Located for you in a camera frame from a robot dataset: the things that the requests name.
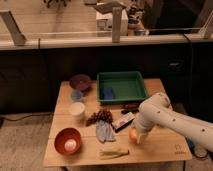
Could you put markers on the dark purple bowl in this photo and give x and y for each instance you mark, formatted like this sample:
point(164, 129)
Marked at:
point(80, 82)

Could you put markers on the wooden table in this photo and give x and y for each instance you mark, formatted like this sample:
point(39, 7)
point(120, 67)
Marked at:
point(161, 145)

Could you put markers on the grey blue cloth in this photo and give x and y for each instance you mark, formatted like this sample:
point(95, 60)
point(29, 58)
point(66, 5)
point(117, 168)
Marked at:
point(104, 132)

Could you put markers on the small blue cup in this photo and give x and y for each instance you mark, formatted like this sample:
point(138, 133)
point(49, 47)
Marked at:
point(76, 96)

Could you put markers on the red black handled tool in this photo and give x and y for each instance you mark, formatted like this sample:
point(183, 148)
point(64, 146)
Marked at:
point(131, 107)

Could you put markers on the blue sponge block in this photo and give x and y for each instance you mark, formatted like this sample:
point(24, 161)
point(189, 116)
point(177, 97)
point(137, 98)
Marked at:
point(108, 93)

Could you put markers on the orange yellow apple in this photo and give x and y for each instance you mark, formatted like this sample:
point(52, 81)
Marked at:
point(133, 135)

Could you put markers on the green plastic tray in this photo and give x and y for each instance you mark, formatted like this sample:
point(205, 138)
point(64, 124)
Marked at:
point(128, 86)

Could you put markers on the grey slanted left post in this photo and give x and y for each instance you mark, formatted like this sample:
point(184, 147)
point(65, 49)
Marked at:
point(16, 34)

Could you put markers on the white egg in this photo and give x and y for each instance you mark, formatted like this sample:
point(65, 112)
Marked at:
point(70, 145)

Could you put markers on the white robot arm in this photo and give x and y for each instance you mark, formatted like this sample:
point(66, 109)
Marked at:
point(155, 110)

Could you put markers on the white cardboard box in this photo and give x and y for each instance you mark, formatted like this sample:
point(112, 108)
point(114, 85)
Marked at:
point(104, 22)

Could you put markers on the blue object on floor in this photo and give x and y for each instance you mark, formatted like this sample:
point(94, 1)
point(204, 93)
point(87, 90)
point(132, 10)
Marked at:
point(190, 144)

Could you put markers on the grey upright post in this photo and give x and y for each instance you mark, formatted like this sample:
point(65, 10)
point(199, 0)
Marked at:
point(116, 24)

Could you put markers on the black office chair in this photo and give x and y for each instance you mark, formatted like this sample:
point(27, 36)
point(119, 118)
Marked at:
point(50, 2)

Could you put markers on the white paper cup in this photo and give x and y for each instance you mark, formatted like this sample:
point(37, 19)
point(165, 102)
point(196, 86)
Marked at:
point(77, 110)

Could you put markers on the dark grape bunch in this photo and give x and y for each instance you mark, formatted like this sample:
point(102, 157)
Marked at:
point(101, 115)

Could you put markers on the red bowl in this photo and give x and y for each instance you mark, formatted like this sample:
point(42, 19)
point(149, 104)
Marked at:
point(63, 136)

